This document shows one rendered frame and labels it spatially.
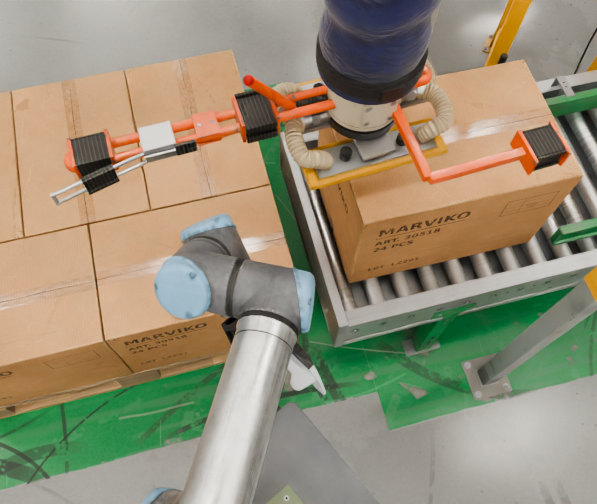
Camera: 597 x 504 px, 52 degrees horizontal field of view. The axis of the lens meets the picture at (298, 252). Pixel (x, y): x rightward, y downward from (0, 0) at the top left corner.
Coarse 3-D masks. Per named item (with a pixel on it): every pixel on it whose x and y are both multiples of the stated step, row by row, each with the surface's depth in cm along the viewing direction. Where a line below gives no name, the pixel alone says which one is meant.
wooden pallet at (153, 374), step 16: (224, 352) 221; (160, 368) 218; (176, 368) 229; (192, 368) 229; (96, 384) 215; (112, 384) 226; (128, 384) 225; (32, 400) 213; (48, 400) 223; (64, 400) 224; (0, 416) 220
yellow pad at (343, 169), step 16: (336, 144) 143; (352, 144) 142; (400, 144) 141; (432, 144) 143; (336, 160) 140; (352, 160) 140; (368, 160) 140; (384, 160) 141; (400, 160) 141; (320, 176) 138; (336, 176) 139; (352, 176) 139
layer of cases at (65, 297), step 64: (192, 64) 223; (0, 128) 210; (64, 128) 211; (128, 128) 211; (0, 192) 200; (64, 192) 200; (128, 192) 201; (192, 192) 201; (256, 192) 202; (0, 256) 190; (64, 256) 191; (128, 256) 191; (256, 256) 192; (0, 320) 182; (64, 320) 182; (128, 320) 182; (192, 320) 183; (0, 384) 190; (64, 384) 206
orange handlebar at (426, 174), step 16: (288, 96) 133; (304, 96) 134; (208, 112) 130; (224, 112) 131; (288, 112) 131; (304, 112) 132; (400, 112) 132; (176, 128) 129; (192, 128) 131; (208, 128) 129; (224, 128) 129; (240, 128) 130; (400, 128) 131; (112, 144) 127; (128, 144) 129; (416, 144) 128; (64, 160) 126; (416, 160) 127; (480, 160) 127; (496, 160) 127; (512, 160) 128; (432, 176) 125; (448, 176) 126
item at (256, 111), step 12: (240, 96) 131; (252, 96) 132; (264, 96) 132; (240, 108) 131; (252, 108) 131; (264, 108) 131; (276, 108) 129; (240, 120) 128; (252, 120) 129; (264, 120) 130; (276, 120) 129; (252, 132) 129; (264, 132) 131; (276, 132) 132
